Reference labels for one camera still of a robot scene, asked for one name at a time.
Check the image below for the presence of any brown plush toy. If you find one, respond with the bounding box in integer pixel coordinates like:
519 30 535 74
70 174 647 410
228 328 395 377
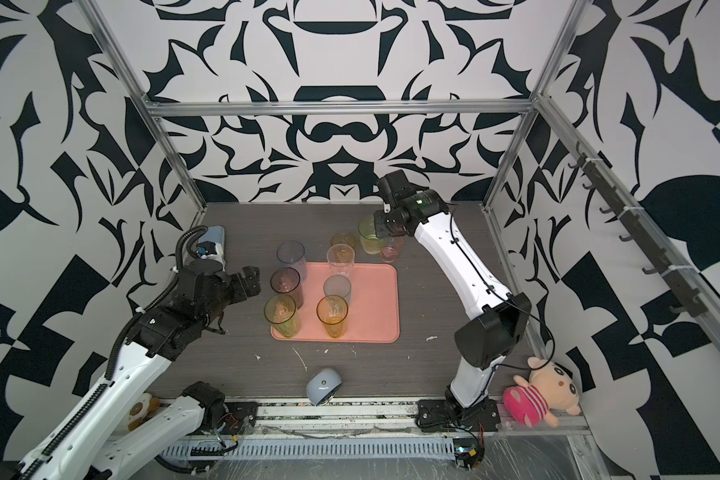
125 392 160 432

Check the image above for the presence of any clear tall glass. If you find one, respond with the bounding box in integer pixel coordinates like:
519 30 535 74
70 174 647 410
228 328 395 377
326 243 355 278

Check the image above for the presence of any short green glass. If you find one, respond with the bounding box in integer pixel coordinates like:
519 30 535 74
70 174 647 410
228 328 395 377
358 214 391 255

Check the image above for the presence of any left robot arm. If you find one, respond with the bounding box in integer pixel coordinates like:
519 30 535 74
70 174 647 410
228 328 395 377
0 260 261 479

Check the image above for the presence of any black wall hook rack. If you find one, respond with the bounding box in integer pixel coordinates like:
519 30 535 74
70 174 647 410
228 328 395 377
569 141 709 318

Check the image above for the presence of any pink plush doll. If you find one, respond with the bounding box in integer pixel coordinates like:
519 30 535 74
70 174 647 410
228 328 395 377
503 357 582 428

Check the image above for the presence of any teal dimpled tumbler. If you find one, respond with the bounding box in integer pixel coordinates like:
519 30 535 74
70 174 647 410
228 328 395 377
323 275 352 303

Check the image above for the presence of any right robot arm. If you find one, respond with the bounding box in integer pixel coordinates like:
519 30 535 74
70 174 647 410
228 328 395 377
373 170 530 410

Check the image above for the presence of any black corrugated cable hose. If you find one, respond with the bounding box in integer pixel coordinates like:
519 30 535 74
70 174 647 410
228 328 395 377
104 225 211 379

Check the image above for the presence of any blue tall tumbler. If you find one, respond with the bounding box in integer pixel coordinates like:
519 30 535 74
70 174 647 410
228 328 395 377
276 240 307 280

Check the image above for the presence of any dark grey tumbler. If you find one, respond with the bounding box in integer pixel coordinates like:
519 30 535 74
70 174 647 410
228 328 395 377
270 267 304 309

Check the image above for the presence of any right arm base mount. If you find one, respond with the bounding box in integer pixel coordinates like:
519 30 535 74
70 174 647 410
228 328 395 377
414 398 501 433

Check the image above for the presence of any short pink glass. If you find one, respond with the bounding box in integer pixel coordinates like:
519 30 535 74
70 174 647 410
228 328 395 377
379 236 404 263

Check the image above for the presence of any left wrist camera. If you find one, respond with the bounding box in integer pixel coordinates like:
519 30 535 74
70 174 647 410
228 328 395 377
194 241 224 263

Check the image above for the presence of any grey computer mouse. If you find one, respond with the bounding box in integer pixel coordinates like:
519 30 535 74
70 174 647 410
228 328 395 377
306 368 343 406

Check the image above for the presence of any short amber glass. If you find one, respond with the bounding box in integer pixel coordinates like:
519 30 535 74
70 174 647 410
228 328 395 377
330 231 358 250

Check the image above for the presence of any tall amber glass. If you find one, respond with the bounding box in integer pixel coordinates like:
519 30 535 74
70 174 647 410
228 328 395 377
316 295 349 338

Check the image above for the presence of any tall green glass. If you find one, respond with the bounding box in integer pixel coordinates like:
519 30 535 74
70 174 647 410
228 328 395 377
264 294 301 338

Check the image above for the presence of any pink plastic tray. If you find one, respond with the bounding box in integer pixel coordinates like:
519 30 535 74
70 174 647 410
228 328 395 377
291 262 400 344

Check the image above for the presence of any white cable duct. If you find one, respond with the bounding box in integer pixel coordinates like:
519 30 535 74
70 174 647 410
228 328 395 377
161 437 456 462

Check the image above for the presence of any light blue case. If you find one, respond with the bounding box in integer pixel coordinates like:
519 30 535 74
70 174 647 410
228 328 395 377
198 225 225 253

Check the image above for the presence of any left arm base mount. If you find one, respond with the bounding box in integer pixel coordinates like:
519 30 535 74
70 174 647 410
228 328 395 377
213 401 260 435

